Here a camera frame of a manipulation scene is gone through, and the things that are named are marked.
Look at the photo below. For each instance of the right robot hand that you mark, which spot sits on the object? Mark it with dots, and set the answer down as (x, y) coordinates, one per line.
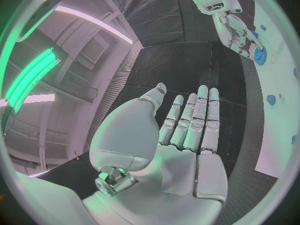
(234, 31)

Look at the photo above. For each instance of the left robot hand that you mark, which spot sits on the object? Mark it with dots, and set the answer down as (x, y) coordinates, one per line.
(145, 153)

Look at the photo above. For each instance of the large blue gear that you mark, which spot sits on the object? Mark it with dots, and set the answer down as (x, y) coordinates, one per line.
(260, 55)

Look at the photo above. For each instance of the white task board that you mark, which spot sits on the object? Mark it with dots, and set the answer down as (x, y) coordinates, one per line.
(278, 90)

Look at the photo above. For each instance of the small blue gear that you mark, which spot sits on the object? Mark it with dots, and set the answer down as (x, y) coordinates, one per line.
(271, 99)

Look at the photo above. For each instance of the glowing light bar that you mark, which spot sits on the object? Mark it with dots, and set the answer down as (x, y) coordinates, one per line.
(29, 80)

